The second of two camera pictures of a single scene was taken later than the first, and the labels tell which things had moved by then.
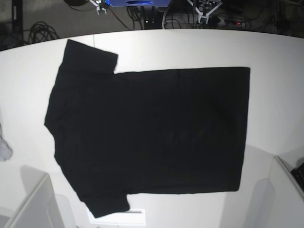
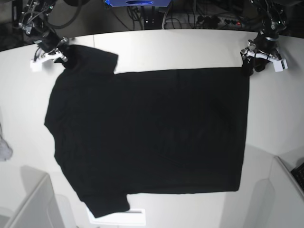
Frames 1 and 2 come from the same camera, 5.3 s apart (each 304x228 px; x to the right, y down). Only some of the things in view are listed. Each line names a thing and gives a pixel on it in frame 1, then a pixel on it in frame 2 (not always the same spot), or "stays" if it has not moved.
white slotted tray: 131,217 stays
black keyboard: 298,172 stays
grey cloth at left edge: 5,151 stays
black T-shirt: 116,134 stays
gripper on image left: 101,4 → 50,42
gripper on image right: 204,7 → 265,44
